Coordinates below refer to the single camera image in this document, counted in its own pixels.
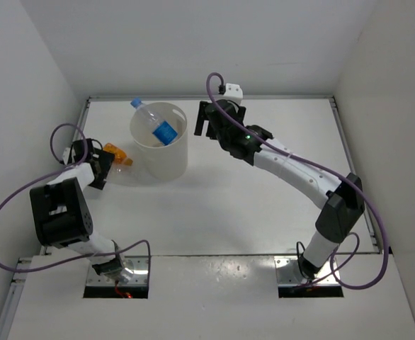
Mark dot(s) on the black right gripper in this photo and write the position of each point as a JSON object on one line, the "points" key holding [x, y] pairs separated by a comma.
{"points": [[202, 118]]}

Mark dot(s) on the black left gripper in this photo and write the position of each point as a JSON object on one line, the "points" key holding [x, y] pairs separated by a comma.
{"points": [[105, 160]]}

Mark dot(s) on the orange juice bottle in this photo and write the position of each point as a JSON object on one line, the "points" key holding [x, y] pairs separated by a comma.
{"points": [[120, 157]]}

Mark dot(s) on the blue cap water bottle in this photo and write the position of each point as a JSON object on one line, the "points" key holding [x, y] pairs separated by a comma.
{"points": [[154, 122]]}

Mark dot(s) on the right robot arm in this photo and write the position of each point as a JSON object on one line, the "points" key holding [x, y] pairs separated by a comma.
{"points": [[340, 205]]}

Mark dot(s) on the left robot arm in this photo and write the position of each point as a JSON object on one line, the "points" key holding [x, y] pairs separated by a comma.
{"points": [[62, 217]]}

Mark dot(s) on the white round bin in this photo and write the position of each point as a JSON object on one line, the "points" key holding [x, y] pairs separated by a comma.
{"points": [[164, 163]]}

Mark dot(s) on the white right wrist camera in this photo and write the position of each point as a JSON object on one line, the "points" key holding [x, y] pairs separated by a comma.
{"points": [[231, 92]]}

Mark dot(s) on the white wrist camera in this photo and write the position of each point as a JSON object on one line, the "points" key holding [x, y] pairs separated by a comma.
{"points": [[66, 155], [231, 92]]}

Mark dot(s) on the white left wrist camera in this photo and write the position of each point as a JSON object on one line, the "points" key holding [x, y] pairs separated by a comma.
{"points": [[66, 155]]}

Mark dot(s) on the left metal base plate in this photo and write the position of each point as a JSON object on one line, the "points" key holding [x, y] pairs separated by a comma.
{"points": [[134, 274]]}

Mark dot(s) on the metal base plate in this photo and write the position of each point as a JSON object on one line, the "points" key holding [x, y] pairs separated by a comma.
{"points": [[290, 274], [134, 274]]}

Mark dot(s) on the aluminium table edge rail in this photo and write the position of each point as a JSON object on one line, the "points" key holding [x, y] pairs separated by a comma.
{"points": [[374, 231]]}

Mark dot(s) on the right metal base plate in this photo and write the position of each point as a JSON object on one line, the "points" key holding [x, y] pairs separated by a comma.
{"points": [[290, 274]]}

